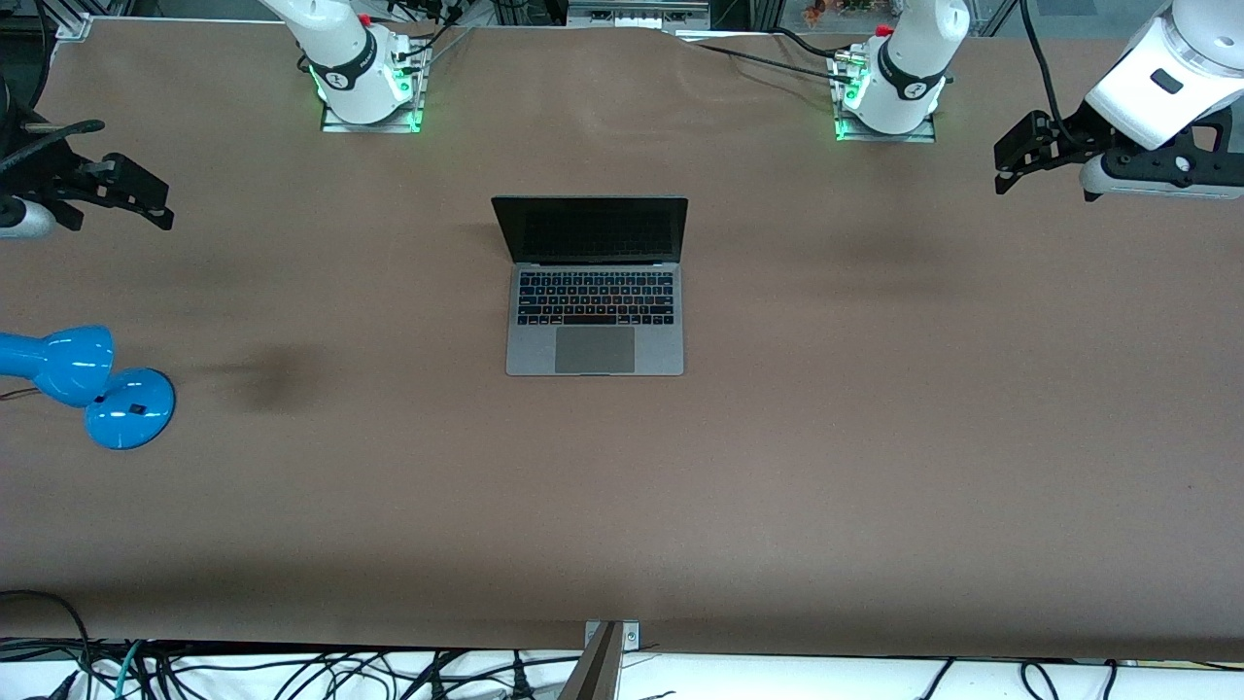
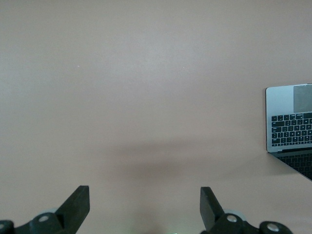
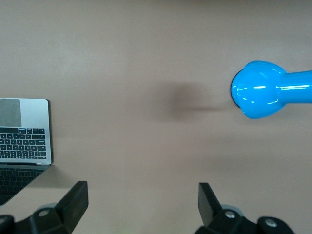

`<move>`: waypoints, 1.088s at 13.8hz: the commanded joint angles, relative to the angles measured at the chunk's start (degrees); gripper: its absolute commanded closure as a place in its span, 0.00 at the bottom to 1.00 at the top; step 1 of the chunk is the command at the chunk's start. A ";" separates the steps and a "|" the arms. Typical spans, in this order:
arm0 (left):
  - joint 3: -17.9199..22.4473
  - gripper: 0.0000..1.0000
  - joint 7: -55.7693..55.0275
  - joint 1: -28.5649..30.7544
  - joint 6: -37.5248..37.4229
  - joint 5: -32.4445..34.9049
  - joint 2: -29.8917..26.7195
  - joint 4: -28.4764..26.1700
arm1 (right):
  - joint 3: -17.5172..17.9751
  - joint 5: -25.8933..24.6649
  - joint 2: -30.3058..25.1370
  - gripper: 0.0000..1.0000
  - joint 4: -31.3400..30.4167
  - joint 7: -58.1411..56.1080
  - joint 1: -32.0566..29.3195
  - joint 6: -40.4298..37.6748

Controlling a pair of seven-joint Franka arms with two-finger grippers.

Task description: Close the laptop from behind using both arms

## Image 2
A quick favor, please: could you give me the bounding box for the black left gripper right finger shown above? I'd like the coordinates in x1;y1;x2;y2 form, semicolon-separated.
199;186;293;234

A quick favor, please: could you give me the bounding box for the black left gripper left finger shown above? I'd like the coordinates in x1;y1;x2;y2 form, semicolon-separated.
0;185;90;234

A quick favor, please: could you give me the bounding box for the silver grey laptop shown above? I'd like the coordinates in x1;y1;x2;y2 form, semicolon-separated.
265;83;312;182

